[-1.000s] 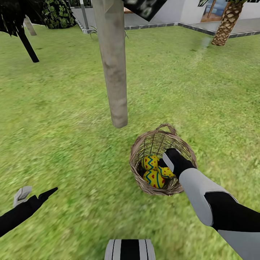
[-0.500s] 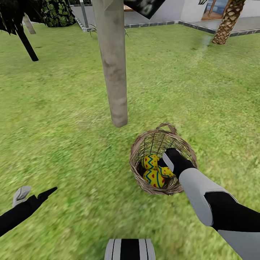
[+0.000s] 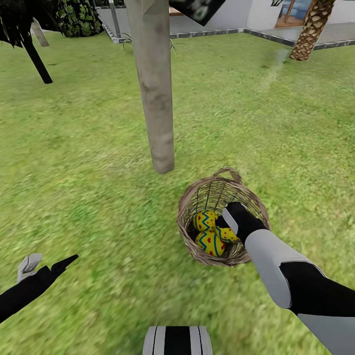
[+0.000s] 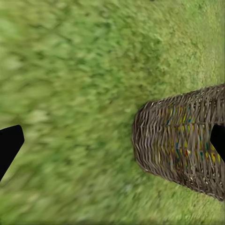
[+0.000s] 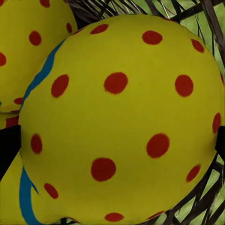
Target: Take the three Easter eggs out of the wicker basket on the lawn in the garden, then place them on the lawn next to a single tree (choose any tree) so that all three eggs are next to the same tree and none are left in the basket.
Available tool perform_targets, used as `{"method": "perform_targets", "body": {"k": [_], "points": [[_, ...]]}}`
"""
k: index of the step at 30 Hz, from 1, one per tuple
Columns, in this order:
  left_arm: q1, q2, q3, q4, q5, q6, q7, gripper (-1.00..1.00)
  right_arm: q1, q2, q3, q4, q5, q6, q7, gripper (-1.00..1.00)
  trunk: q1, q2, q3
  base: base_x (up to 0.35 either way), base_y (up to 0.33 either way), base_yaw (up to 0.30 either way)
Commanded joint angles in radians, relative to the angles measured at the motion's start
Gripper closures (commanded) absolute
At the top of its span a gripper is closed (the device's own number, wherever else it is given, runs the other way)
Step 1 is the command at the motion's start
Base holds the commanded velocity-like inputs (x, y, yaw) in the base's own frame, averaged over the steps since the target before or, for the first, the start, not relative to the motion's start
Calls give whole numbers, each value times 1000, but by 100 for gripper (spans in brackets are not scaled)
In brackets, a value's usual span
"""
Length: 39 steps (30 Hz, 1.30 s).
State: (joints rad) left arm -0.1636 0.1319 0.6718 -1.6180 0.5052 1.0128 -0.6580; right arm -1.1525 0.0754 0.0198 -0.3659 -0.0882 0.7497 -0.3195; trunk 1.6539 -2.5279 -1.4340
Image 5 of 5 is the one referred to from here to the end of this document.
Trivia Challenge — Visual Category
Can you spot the wicker basket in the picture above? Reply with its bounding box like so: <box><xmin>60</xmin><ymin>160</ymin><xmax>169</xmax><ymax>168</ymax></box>
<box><xmin>51</xmin><ymin>0</ymin><xmax>225</xmax><ymax>225</ymax></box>

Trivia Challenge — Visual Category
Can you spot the easter egg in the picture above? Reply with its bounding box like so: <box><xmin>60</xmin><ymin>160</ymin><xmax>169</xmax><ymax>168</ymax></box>
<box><xmin>0</xmin><ymin>0</ymin><xmax>79</xmax><ymax>113</ymax></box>
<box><xmin>18</xmin><ymin>14</ymin><xmax>225</xmax><ymax>225</ymax></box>
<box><xmin>0</xmin><ymin>112</ymin><xmax>63</xmax><ymax>225</ymax></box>

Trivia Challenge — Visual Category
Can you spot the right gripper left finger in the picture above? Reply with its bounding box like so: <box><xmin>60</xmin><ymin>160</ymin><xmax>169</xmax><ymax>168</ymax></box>
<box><xmin>0</xmin><ymin>124</ymin><xmax>21</xmax><ymax>181</ymax></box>

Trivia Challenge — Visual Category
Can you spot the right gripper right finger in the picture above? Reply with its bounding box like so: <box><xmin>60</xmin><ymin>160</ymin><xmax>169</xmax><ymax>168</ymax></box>
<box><xmin>215</xmin><ymin>126</ymin><xmax>225</xmax><ymax>161</ymax></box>

